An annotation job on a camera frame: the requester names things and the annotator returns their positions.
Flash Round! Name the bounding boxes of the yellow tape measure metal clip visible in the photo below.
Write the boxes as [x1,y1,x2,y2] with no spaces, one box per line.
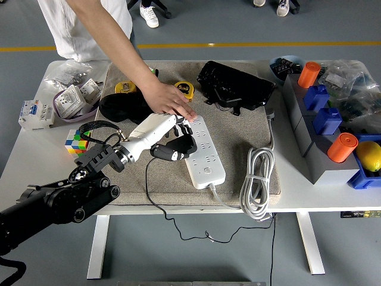
[114,80,138,95]

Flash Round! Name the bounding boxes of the white wall socket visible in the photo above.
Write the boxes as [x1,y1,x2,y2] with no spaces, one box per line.
[56,85,87,119]
[79,77,104,105]

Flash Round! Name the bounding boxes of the light blue bowl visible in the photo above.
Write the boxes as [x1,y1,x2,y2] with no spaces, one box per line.
[268,54,307,86]

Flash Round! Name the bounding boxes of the yellow tape measure black label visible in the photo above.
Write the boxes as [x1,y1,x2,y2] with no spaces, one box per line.
[174,80,195,103]

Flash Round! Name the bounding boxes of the clear bag of screws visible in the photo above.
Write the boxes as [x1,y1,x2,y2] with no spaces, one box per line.
[43,59,110,90]

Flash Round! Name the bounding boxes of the orange cylinder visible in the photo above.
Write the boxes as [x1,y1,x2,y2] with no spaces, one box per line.
[297,61,321,89]
[327,132,359,163]

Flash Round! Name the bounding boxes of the grey-white power strip cable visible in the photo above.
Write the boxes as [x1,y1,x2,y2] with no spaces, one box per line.
[208,109,277,222]

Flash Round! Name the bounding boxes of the white table leg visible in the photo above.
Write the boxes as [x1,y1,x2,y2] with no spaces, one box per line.
[86,214,110,280]
[295,212,326,276]

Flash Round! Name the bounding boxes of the black label strip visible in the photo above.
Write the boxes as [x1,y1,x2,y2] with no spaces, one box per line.
[340,210,381,219]

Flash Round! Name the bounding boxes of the black plug adapter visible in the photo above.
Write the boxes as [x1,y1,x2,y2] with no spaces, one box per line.
[166,135,198,156]

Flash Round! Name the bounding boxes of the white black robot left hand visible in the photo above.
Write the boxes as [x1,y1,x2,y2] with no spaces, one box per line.
[120,112,199,164]

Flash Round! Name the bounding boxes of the black hanging cable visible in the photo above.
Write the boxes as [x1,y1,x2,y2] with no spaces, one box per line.
[269,213,277,286]

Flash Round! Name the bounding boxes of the yellow lemon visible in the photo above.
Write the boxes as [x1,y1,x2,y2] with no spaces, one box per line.
[355,141,381,173]

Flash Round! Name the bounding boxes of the white power strip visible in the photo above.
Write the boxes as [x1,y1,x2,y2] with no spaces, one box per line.
[185,115,227,190]

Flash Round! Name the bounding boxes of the black office chair base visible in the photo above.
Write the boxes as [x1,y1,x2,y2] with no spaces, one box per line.
[127,0,173,19]

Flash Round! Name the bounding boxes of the grey stepped box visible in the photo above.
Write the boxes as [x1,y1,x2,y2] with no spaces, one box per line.
[282,73,361,186]

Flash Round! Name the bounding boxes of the clear bags of parts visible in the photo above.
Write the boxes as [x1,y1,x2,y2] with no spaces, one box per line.
[317,59,381,136]

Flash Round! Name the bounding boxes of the person's hand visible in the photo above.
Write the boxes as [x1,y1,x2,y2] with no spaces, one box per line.
[139,79,198,123]

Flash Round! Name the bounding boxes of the person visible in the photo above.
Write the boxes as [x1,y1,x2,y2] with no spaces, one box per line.
[37,0,143,63]

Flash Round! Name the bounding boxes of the glossy black plastic tray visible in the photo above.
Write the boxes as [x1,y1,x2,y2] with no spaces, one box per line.
[196,60,276,116]

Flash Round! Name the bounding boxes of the purple basket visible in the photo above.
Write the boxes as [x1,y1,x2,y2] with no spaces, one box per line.
[52,85,101,124]

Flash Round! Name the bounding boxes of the thin black plug cord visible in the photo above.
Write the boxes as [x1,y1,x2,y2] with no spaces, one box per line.
[145,157,274,243]

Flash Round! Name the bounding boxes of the white sneaker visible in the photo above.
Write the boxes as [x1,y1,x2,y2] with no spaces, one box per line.
[139,3,160,29]

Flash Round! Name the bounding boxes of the blue block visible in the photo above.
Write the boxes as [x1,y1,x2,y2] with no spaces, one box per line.
[312,107,343,136]
[302,84,330,112]

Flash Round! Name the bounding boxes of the white circuit breaker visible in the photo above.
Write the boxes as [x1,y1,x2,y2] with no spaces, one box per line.
[18,99,56,131]

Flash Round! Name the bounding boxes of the grey-brown mat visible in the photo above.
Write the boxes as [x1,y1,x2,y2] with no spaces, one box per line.
[77,61,281,207]

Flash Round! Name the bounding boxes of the blue storage bin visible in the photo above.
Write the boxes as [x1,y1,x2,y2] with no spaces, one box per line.
[346,133,381,190]

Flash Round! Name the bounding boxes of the black cloth pouch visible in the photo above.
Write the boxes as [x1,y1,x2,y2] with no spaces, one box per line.
[98,92,152,125]

